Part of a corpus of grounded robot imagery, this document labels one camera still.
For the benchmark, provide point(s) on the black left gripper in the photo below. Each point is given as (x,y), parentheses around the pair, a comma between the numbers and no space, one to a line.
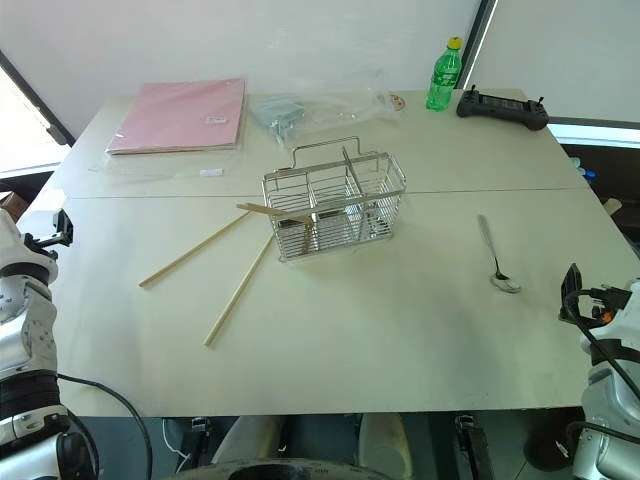
(42,240)

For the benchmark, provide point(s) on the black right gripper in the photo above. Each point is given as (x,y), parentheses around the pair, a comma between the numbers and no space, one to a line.
(607,297)

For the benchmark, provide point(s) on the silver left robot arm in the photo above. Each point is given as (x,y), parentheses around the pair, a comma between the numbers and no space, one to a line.
(25,340)

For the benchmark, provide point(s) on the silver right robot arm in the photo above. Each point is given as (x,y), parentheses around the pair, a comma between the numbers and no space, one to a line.
(607,415)

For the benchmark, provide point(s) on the brown box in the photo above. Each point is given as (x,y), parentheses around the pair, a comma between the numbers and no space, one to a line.
(12,202)

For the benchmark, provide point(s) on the silver metal spoon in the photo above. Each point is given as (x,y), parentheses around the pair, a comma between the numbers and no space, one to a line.
(491,252)

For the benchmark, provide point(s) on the small cardboard box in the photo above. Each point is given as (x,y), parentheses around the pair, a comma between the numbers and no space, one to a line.
(611,206)

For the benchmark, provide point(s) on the blue capped bottles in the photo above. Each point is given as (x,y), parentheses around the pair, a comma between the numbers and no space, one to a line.
(585,169)

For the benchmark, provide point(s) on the long wooden chopstick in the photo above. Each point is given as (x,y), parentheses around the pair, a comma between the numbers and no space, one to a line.
(190,252)
(237,294)

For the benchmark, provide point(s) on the pink paper stack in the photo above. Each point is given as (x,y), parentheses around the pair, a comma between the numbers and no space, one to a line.
(185,116)

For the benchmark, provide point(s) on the black handheld remote controller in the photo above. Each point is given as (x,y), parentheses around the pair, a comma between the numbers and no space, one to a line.
(500,108)

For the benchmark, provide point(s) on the wooden spatula in basket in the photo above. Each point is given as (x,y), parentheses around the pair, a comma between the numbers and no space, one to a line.
(270,211)

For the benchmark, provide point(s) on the bagged grey-blue metal parts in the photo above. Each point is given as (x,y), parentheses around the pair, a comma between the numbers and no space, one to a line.
(277,113)

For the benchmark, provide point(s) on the green plastic soda bottle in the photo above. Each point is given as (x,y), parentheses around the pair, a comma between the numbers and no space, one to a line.
(442,80)

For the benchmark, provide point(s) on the crumpled clear plastic bag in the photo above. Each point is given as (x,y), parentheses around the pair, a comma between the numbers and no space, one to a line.
(345,102)

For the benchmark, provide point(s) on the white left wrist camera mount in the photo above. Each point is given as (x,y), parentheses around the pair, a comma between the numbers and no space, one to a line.
(20,250)

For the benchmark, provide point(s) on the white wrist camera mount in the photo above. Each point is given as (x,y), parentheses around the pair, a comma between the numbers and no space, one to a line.
(20,250)
(622,320)

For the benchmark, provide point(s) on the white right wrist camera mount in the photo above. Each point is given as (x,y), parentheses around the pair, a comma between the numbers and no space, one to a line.
(622,320)

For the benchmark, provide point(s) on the dark slanted window frame bar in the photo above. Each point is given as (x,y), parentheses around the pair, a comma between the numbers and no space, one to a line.
(35,97)

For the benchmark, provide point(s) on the dark window frame post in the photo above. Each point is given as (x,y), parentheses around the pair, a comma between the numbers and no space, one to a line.
(477,45)

